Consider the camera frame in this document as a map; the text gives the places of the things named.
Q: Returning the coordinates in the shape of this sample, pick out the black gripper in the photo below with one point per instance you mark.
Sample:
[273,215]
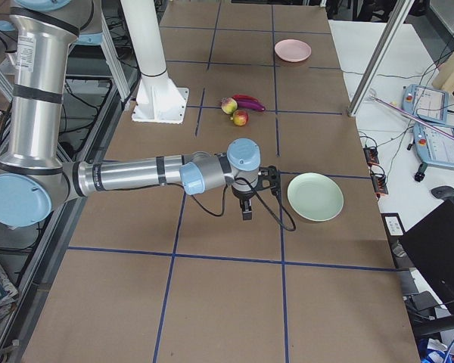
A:
[242,196]

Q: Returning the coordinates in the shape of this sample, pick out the red yellow pomegranate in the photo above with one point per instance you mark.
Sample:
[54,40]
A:
[240,117]

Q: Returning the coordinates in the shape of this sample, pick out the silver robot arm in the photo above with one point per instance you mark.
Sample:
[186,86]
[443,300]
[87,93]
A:
[33,181]

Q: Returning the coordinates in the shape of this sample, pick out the light green plate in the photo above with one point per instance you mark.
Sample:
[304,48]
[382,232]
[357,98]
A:
[315,197]

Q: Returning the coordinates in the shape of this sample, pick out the purple eggplant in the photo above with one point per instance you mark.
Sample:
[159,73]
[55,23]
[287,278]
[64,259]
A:
[250,105]

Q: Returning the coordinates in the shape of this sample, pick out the pale pink peach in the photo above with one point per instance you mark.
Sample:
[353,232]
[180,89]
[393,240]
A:
[229,105]

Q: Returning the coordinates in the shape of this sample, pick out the red chili pepper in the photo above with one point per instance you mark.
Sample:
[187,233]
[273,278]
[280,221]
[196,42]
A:
[244,98]

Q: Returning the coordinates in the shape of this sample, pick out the orange black power strip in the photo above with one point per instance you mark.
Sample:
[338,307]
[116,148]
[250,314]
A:
[376,171]

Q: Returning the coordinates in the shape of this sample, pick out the white central column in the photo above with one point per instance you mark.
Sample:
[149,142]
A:
[158,100]

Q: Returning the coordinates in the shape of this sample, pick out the pink plate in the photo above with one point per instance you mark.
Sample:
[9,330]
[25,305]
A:
[292,50]

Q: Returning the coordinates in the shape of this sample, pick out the black monitor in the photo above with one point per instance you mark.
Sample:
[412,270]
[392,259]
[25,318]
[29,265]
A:
[430,246]

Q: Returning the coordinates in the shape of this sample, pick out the near blue teach pendant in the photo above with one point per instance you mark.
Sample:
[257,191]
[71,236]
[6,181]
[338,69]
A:
[434,148]

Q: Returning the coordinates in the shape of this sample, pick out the blue teach pendant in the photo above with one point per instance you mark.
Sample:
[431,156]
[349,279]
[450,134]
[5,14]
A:
[434,148]
[428,104]

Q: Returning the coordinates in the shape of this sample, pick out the black computer mouse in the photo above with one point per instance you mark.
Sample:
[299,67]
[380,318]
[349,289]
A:
[443,192]

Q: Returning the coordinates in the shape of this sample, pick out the far blue teach pendant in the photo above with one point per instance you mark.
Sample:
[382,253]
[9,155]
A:
[428,104]

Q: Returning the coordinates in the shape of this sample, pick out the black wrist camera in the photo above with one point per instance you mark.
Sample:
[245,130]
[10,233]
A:
[269,179]

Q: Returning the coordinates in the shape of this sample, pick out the aluminium frame post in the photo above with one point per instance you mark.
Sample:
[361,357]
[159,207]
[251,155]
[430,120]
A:
[396,20]

